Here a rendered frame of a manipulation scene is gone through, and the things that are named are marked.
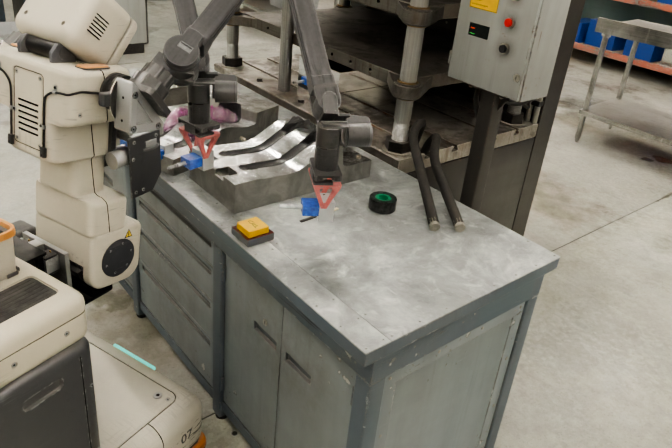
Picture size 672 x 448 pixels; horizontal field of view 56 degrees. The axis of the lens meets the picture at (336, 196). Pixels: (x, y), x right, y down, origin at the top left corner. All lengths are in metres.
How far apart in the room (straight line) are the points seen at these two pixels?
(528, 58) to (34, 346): 1.53
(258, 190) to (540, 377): 1.41
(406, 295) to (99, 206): 0.76
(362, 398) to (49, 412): 0.68
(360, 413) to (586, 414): 1.25
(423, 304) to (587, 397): 1.29
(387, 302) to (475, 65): 0.98
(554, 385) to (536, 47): 1.29
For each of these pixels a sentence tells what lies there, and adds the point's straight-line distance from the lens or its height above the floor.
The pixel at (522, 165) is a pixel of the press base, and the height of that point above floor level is 0.60.
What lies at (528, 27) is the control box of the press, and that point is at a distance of 2.02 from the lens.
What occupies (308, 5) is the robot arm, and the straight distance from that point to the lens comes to 1.57.
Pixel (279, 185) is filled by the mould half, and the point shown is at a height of 0.85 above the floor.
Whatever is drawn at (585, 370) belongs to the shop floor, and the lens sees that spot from 2.77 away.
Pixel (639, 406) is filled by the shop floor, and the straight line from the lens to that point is 2.71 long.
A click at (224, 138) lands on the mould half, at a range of 2.07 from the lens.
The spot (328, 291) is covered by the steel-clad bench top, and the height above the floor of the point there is 0.80.
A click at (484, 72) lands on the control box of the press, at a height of 1.13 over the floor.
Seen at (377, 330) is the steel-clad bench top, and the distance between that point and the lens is 1.36.
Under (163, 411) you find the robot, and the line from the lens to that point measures 1.91.
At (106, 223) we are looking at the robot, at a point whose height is 0.84.
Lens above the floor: 1.64
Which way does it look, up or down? 27 degrees down
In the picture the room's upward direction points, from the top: 6 degrees clockwise
